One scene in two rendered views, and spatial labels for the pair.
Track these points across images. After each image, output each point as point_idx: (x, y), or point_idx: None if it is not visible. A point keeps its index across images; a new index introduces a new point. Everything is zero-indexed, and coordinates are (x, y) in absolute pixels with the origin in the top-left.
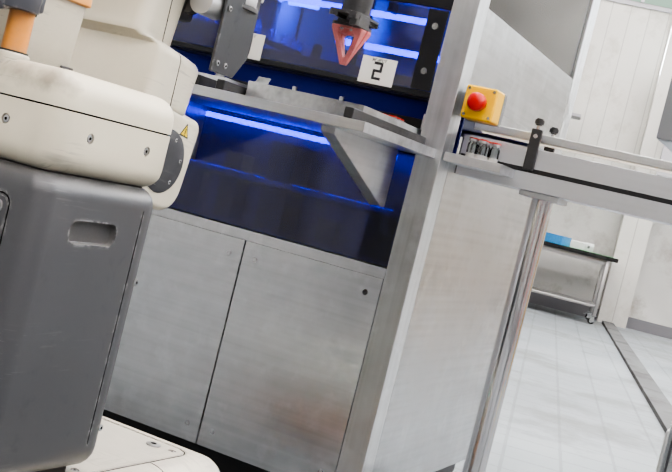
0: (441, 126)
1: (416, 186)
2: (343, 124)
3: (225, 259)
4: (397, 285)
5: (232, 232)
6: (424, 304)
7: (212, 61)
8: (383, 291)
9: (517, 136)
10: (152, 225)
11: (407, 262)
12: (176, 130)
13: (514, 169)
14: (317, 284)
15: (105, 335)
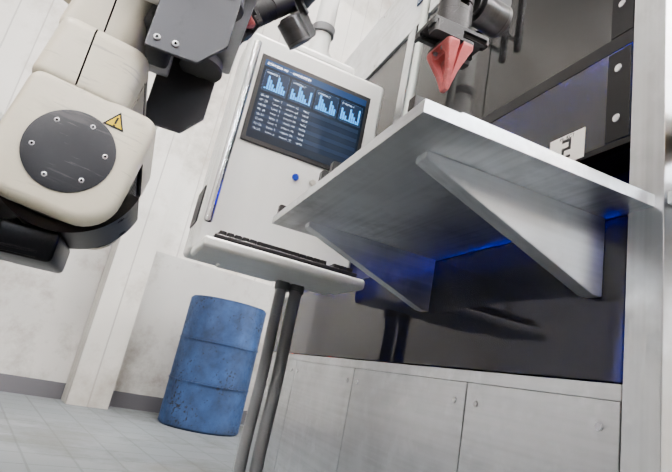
0: (654, 164)
1: (638, 253)
2: (406, 120)
3: (452, 408)
4: (643, 408)
5: (456, 376)
6: None
7: (147, 34)
8: (624, 421)
9: None
10: (402, 385)
11: (650, 367)
12: (95, 116)
13: None
14: (539, 424)
15: None
